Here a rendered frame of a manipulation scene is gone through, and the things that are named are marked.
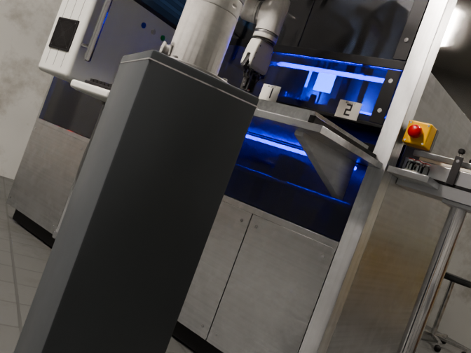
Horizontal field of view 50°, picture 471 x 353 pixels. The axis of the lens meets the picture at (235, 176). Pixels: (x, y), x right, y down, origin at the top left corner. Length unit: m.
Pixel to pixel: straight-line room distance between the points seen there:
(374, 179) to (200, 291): 0.77
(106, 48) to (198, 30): 0.92
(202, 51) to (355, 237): 0.81
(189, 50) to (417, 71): 0.83
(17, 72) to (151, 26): 2.58
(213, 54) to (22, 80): 3.56
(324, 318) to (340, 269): 0.16
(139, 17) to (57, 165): 1.05
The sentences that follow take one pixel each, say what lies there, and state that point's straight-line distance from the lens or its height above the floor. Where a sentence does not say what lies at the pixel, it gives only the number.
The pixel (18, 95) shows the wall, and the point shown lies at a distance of 4.59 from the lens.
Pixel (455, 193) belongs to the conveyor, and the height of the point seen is 0.86.
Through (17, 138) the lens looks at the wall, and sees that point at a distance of 4.61.
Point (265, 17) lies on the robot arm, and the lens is 1.77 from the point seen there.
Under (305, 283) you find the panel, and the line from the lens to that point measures 1.69.
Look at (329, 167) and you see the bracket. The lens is 1.54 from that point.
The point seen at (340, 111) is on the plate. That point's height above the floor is 1.01.
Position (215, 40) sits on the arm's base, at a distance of 1.12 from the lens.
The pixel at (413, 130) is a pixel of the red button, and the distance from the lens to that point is 1.60.
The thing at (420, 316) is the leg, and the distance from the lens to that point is 1.71.
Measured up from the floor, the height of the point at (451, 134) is 1.11.
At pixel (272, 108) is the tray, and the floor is 0.90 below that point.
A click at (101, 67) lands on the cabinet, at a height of 0.89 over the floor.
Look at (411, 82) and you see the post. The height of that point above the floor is 1.14.
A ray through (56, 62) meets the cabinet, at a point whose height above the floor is 0.84.
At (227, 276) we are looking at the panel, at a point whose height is 0.33.
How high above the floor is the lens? 0.69
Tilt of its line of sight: level
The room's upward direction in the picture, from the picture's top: 20 degrees clockwise
